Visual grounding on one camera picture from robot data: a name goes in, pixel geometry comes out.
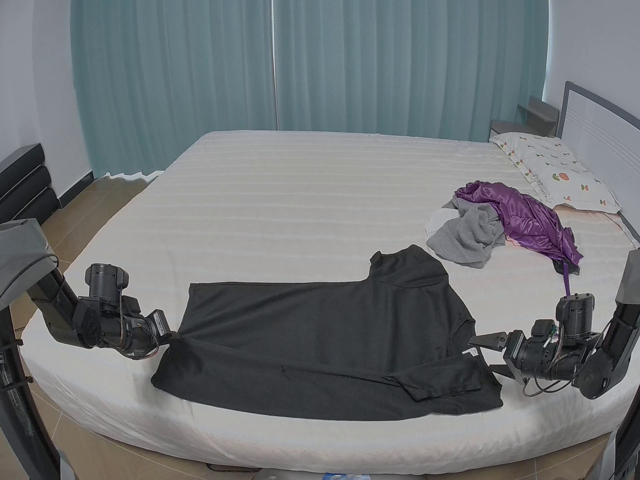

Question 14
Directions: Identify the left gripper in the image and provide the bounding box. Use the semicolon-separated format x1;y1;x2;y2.
149;309;180;348

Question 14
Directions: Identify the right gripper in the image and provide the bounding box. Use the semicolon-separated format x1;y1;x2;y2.
467;332;541;387

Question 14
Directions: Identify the black T-shirt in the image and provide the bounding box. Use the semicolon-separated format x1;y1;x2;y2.
151;244;503;421

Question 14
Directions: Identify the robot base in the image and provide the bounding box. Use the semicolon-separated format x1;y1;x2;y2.
257;470;373;480

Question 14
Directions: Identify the bed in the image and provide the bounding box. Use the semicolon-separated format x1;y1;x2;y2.
20;80;640;469

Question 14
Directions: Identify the purple satin garment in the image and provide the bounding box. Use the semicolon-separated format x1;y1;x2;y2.
453;180;585;296

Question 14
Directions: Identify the white garment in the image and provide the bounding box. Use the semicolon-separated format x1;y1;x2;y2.
424;208;458;236

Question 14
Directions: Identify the white printed pillow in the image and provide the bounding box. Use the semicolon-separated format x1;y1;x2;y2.
489;132;622;214

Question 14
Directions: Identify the black chest of drawers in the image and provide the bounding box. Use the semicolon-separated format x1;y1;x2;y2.
0;143;61;224

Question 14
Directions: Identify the grey bedside table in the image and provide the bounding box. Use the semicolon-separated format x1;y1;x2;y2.
490;95;560;141

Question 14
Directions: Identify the blue-green curtain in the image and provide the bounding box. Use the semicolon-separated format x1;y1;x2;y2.
272;0;548;141
70;0;277;180

